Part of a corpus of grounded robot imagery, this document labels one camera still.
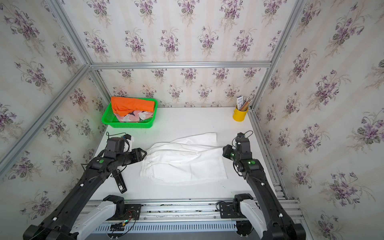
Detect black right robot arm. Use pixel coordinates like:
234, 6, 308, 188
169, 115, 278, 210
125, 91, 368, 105
223, 133, 307, 240

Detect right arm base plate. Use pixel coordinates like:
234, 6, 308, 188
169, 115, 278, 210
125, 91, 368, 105
216, 194, 264, 219

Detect orange shorts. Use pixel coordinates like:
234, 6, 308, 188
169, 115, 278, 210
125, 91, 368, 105
111, 97, 155, 117

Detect white cloth garment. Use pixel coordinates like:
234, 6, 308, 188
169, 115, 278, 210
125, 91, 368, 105
140, 133, 228, 185

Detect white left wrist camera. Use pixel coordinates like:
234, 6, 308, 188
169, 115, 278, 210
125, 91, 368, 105
122, 134, 134, 153

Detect yellow pen cup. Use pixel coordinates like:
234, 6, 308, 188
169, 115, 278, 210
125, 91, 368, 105
233, 107, 249, 122

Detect pink shark print shorts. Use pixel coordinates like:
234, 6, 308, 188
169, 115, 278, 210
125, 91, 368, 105
114, 110, 154, 123

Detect small green-lit circuit board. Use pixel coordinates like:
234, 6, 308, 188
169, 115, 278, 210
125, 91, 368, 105
110, 223, 126, 233

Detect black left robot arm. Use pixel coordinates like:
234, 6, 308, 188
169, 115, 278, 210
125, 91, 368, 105
23, 135, 147, 240

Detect aluminium front rail frame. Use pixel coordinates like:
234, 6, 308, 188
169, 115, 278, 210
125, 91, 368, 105
53, 197, 314, 240

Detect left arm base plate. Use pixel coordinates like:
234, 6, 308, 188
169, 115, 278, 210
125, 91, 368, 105
103, 195, 142, 221

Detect black remote-like device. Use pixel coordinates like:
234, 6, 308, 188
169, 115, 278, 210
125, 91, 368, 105
112, 169, 127, 194

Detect pencils in cup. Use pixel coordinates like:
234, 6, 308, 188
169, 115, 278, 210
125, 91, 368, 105
236, 96, 252, 112

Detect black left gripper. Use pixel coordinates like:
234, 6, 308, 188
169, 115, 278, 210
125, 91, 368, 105
113, 147, 148, 168

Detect green plastic basket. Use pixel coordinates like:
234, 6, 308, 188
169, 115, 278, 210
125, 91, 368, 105
102, 98, 158, 129

